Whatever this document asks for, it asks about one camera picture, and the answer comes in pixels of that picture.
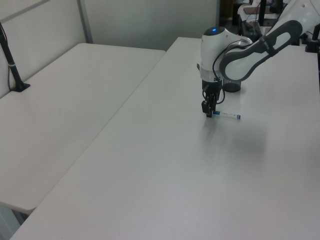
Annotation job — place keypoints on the black clamp stand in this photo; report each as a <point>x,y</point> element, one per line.
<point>311,45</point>

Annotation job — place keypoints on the black camera stand pole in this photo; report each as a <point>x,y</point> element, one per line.
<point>13,70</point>

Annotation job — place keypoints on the white side table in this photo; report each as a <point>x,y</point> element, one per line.
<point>62,100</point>

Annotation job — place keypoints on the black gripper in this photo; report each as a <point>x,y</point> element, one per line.
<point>211,88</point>

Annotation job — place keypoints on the black mesh pen cup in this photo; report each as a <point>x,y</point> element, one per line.
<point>231,87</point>

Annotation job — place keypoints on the black background pole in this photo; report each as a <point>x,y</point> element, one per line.
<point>262,12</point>

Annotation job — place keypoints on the grey metal partition post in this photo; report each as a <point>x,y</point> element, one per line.
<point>85,22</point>

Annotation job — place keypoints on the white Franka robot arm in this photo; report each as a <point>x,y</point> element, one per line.
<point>212,50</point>

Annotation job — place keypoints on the blue and white marker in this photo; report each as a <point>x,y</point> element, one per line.
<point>228,115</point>

